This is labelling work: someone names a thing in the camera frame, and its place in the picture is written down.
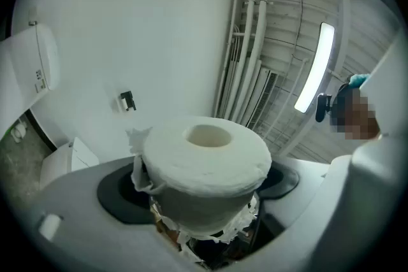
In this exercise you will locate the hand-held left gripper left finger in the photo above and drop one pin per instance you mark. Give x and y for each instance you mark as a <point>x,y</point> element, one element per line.
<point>73,216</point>

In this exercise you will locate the black head-mounted camera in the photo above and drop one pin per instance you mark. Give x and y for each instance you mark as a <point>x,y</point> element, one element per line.
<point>323,108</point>

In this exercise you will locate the person's head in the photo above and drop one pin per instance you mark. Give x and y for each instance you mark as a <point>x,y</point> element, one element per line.
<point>357,118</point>

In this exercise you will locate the teal hair scrunchie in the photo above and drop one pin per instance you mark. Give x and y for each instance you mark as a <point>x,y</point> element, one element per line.
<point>358,80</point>

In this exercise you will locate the white toilet with tank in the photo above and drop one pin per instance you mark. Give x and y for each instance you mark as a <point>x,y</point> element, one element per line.
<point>32,67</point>

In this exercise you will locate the bundle of white pipes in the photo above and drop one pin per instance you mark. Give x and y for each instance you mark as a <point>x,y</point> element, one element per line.
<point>252,25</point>

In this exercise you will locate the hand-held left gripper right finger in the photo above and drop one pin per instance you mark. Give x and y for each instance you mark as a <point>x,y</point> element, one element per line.
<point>296,210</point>

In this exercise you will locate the white toilet paper roll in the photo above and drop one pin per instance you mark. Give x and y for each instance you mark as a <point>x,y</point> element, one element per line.
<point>204,168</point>

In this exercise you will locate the white air conditioner unit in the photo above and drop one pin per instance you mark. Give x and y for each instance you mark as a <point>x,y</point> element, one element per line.
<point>263,95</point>

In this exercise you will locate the black shelf paper holder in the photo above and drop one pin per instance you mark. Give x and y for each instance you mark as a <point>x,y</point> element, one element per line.
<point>129,102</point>

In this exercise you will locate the person's grey sweater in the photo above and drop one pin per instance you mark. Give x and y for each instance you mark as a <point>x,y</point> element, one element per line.
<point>392,89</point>

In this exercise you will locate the long ceiling light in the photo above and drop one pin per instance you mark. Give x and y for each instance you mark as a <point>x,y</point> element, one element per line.
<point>315,67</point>

